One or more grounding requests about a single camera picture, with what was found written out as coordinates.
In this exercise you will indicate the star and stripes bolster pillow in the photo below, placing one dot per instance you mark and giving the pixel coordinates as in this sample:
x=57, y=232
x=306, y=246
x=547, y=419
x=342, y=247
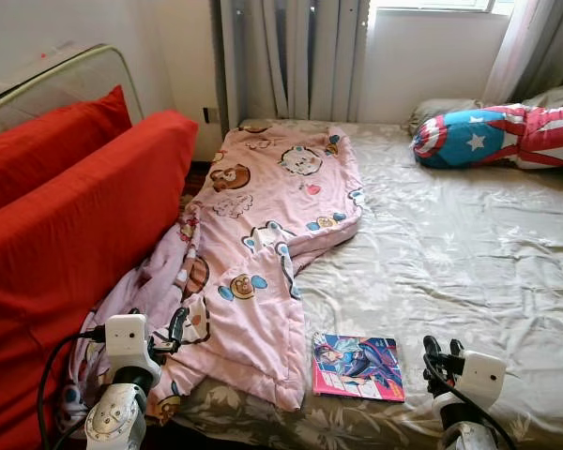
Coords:
x=469, y=139

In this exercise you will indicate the pink cartoon print blanket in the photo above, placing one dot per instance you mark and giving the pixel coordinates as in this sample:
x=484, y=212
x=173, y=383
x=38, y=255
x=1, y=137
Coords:
x=263, y=206

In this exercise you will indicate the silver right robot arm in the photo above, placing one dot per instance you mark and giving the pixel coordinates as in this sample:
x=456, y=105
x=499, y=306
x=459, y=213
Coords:
x=464, y=436

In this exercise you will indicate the grey pleated curtain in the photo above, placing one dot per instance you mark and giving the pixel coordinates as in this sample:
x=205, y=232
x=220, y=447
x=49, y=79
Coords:
x=291, y=56
x=544, y=47

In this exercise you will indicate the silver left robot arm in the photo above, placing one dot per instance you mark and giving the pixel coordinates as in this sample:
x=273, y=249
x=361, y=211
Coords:
x=117, y=422

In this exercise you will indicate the dark wall outlet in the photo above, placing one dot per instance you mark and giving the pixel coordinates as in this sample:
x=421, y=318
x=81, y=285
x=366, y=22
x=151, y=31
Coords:
x=210, y=115

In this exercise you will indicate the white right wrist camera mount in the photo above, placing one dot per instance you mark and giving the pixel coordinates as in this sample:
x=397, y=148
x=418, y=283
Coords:
x=483, y=375

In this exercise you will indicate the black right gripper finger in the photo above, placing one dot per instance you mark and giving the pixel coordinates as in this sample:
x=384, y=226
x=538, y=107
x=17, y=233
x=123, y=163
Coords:
x=456, y=349
x=433, y=352

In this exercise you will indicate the bright window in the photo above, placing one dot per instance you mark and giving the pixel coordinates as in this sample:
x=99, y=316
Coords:
x=441, y=5

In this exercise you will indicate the red folded foam mattress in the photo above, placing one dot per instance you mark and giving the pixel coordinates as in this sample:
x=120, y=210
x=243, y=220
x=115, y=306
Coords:
x=66, y=234

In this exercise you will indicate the green quilted mattress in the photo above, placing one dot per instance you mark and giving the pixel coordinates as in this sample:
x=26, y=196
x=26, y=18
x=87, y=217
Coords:
x=47, y=89

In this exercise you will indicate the colourful comic book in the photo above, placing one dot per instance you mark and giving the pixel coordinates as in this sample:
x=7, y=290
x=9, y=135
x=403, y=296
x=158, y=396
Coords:
x=357, y=366

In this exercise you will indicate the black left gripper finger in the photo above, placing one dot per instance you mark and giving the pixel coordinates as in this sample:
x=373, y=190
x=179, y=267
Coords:
x=178, y=326

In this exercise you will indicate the bed with grey floral sheet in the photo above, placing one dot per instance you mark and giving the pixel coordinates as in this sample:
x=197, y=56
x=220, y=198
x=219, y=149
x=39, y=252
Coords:
x=450, y=253

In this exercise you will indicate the grey floral pillow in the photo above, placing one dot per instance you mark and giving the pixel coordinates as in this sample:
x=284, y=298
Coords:
x=441, y=108
x=558, y=94

